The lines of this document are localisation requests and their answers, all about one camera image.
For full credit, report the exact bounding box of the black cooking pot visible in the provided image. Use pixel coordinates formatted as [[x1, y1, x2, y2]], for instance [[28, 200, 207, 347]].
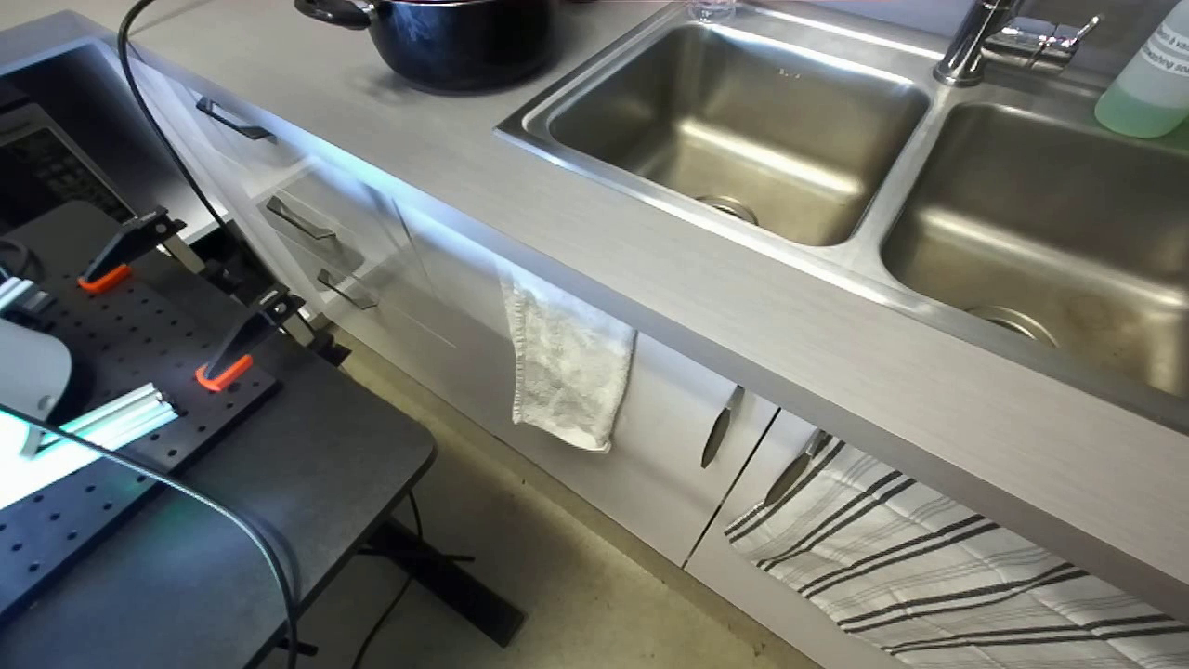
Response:
[[295, 0, 564, 96]]

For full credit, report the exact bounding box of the white hanging dish towel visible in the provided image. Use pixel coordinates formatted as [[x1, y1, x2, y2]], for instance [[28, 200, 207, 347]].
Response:
[[498, 272, 640, 457]]

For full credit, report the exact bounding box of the grey kitchen cabinet front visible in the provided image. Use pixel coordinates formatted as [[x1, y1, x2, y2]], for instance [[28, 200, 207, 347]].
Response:
[[128, 49, 1189, 669]]

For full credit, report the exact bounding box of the round sink drain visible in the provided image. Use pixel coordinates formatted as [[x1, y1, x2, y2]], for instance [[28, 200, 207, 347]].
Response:
[[694, 188, 762, 226], [973, 302, 1066, 352]]

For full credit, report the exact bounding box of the black table foot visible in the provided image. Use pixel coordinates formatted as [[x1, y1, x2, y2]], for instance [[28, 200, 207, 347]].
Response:
[[359, 511, 531, 650]]

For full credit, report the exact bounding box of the black work table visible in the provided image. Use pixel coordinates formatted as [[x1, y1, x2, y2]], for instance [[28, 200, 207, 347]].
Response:
[[0, 195, 440, 669]]

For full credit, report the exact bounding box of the stainless steel double sink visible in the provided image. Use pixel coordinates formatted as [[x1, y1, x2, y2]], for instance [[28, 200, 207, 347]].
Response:
[[494, 0, 1189, 433]]

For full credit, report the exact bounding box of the grey striped hanging towel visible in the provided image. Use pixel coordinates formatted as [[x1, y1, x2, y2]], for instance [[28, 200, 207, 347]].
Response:
[[720, 431, 1189, 669]]

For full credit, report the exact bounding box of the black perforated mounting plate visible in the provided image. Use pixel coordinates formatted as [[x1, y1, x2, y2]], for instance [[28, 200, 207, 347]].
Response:
[[0, 200, 282, 623]]

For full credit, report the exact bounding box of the chrome sink faucet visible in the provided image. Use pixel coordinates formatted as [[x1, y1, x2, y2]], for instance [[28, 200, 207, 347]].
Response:
[[932, 0, 1103, 88]]

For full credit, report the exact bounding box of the dark built-in appliance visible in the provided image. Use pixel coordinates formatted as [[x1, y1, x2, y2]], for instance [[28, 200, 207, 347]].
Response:
[[0, 82, 142, 234]]

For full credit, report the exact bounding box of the green soap bottle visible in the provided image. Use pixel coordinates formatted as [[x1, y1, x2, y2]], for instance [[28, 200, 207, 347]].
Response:
[[1093, 0, 1189, 140]]

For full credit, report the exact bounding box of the metal cabinet door handle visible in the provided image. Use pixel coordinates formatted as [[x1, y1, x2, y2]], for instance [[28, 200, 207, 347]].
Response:
[[762, 422, 835, 508], [694, 383, 746, 473]]

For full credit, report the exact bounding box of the metal drawer handle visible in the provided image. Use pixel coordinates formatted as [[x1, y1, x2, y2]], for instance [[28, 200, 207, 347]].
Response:
[[263, 193, 346, 251], [314, 264, 383, 316], [194, 93, 277, 145]]

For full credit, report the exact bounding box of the black clamp orange handle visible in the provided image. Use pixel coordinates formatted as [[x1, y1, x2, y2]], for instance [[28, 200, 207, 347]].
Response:
[[71, 203, 207, 302], [190, 287, 342, 399]]

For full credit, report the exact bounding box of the thin grey cable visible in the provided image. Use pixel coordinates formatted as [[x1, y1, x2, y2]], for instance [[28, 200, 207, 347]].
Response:
[[0, 400, 304, 669]]

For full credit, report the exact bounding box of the aluminium profile rail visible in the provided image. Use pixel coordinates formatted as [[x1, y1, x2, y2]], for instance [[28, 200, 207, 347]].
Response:
[[17, 379, 186, 466]]

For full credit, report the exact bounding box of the thick black cable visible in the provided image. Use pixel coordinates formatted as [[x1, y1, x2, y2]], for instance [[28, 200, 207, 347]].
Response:
[[115, 0, 238, 239]]

